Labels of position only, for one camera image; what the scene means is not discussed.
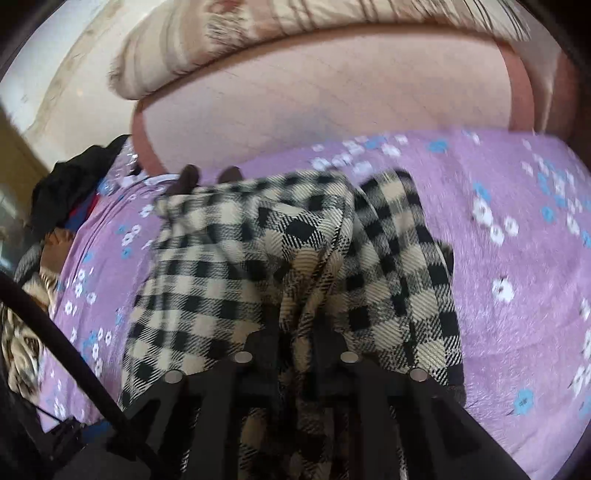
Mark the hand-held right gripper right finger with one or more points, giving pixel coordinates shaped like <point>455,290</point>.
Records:
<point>330,364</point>

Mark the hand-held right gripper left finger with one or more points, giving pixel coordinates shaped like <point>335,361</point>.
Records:
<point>261,369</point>

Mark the black and cream checkered garment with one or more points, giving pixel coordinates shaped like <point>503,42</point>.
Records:
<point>221,277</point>

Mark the purple floral bedsheet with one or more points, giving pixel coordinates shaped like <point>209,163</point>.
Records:
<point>508,258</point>

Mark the red and blue cloth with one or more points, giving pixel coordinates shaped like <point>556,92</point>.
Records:
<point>85,214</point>

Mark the leopard print cloth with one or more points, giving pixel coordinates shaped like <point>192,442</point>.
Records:
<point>23,350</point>

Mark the black cloth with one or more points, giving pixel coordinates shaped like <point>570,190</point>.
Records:
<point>74,180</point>

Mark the beige patterned blanket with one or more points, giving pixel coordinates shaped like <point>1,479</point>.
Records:
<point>184,46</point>

